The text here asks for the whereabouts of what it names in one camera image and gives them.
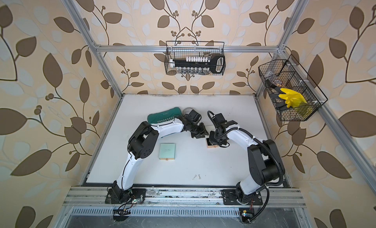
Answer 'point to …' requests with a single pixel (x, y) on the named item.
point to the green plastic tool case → (164, 116)
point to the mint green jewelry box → (167, 151)
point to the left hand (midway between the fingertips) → (207, 132)
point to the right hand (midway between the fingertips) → (212, 142)
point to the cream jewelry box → (209, 145)
